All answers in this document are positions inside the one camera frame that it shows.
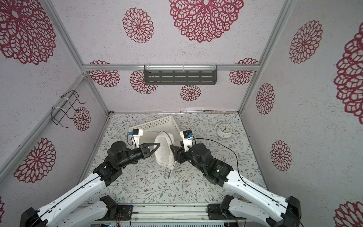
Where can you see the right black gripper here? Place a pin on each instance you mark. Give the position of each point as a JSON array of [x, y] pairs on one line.
[[178, 152]]

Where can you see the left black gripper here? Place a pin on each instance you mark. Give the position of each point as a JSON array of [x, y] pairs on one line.
[[145, 150]]

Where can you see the white perforated plastic basket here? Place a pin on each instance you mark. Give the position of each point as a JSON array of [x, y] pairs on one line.
[[151, 129]]

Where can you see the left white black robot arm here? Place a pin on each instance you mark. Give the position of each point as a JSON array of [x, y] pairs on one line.
[[60, 212]]

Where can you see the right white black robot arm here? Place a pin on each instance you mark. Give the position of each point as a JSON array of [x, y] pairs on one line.
[[263, 206]]

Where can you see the white round alarm clock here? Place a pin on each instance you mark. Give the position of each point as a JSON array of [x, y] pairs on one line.
[[224, 130]]

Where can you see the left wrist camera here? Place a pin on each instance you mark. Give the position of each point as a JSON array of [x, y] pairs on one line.
[[135, 136]]

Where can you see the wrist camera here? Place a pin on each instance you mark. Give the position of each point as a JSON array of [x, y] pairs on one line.
[[187, 139], [135, 136]]

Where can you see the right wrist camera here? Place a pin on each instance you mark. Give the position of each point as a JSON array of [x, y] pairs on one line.
[[187, 139]]

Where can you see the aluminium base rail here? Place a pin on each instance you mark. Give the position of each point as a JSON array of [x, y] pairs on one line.
[[178, 214]]

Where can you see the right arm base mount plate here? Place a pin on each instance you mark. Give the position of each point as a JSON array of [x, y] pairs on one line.
[[215, 212]]

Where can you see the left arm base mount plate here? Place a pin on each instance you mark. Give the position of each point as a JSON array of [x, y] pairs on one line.
[[121, 213]]

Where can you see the dark grey wall shelf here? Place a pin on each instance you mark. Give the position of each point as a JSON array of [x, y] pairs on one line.
[[167, 76]]

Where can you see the black wire wall rack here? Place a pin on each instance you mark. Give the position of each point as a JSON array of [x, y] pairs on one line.
[[59, 113]]

